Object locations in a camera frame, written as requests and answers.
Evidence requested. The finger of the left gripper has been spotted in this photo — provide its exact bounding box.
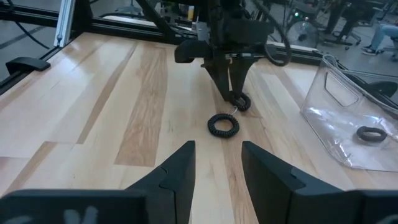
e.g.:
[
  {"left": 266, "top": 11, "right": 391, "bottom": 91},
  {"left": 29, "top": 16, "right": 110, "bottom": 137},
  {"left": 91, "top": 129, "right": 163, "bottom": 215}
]
[
  {"left": 230, "top": 58, "right": 257, "bottom": 98},
  {"left": 203, "top": 58, "right": 231, "bottom": 102}
]

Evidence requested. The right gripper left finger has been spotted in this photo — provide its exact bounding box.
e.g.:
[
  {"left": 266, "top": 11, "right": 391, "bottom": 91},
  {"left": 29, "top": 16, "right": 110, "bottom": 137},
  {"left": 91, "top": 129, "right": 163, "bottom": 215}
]
[{"left": 0, "top": 140, "right": 197, "bottom": 224}]

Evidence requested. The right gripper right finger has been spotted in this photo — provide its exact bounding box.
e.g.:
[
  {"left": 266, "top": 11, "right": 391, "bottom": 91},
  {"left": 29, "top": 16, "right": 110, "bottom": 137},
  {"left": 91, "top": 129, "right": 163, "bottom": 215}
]
[{"left": 241, "top": 141, "right": 398, "bottom": 224}]

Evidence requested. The black spring keychain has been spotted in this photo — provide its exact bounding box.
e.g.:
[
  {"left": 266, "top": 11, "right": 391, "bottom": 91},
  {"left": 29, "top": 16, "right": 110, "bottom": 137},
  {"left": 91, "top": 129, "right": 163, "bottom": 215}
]
[
  {"left": 356, "top": 125, "right": 388, "bottom": 143},
  {"left": 207, "top": 105, "right": 241, "bottom": 139},
  {"left": 229, "top": 90, "right": 252, "bottom": 112}
]

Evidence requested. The round floor fan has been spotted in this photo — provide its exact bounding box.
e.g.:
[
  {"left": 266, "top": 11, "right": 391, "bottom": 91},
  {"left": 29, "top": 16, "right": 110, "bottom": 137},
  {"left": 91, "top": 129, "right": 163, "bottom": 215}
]
[{"left": 285, "top": 18, "right": 321, "bottom": 49}]

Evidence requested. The clear plastic bin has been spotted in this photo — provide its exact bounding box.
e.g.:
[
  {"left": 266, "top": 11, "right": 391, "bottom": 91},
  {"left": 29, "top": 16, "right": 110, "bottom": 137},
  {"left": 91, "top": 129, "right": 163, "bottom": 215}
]
[{"left": 300, "top": 54, "right": 398, "bottom": 172}]

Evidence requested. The black office chair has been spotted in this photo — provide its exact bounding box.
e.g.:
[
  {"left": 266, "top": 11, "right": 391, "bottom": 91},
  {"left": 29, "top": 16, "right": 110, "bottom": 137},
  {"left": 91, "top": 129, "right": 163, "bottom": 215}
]
[{"left": 323, "top": 0, "right": 363, "bottom": 50}]

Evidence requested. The person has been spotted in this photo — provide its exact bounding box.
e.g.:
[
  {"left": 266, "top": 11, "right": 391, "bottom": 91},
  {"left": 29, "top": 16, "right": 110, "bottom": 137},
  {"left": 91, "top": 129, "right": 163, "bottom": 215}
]
[{"left": 362, "top": 23, "right": 398, "bottom": 57}]

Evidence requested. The black rounded clamp block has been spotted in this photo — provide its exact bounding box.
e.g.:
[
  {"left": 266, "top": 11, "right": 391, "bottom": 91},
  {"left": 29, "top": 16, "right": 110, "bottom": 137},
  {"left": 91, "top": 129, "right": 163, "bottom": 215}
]
[{"left": 5, "top": 57, "right": 51, "bottom": 75}]

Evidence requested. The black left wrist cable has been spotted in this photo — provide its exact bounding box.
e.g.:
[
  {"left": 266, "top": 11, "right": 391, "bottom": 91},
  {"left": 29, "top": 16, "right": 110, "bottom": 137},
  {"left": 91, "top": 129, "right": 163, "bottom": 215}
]
[{"left": 251, "top": 0, "right": 292, "bottom": 67}]

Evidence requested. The silver aluminium extrusion post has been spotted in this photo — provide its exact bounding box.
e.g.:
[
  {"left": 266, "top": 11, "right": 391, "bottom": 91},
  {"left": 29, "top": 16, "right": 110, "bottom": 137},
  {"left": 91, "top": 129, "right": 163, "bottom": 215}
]
[{"left": 54, "top": 0, "right": 77, "bottom": 47}]

